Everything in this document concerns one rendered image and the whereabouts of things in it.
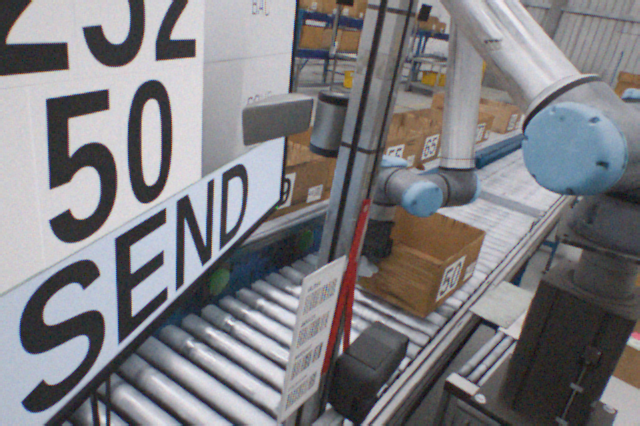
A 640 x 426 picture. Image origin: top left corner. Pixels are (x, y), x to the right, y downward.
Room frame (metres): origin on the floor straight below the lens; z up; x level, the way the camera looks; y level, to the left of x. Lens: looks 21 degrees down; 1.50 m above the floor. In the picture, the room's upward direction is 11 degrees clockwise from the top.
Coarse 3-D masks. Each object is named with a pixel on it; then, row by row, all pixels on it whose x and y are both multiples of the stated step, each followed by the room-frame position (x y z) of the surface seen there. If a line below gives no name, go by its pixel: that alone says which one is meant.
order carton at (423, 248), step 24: (408, 216) 1.73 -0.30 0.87; (432, 216) 1.69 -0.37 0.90; (408, 240) 1.72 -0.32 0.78; (432, 240) 1.68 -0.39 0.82; (456, 240) 1.63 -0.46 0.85; (480, 240) 1.55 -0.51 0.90; (384, 264) 1.34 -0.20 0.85; (408, 264) 1.30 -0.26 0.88; (432, 264) 1.27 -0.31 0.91; (384, 288) 1.33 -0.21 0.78; (408, 288) 1.29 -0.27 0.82; (432, 288) 1.26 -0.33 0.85; (456, 288) 1.46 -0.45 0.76
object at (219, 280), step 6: (222, 270) 1.15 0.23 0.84; (216, 276) 1.13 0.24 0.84; (222, 276) 1.14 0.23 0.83; (228, 276) 1.16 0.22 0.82; (210, 282) 1.12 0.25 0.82; (216, 282) 1.12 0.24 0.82; (222, 282) 1.14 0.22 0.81; (210, 288) 1.11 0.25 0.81; (216, 288) 1.13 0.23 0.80; (222, 288) 1.15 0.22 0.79; (216, 294) 1.13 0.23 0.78
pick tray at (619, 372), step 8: (624, 352) 1.16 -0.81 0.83; (632, 352) 1.15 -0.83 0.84; (624, 360) 1.15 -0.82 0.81; (632, 360) 1.15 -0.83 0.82; (616, 368) 1.16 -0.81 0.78; (624, 368) 1.15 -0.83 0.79; (632, 368) 1.14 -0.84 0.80; (616, 376) 1.16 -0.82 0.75; (624, 376) 1.15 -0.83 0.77; (632, 376) 1.14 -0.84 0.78; (632, 384) 1.13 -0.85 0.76
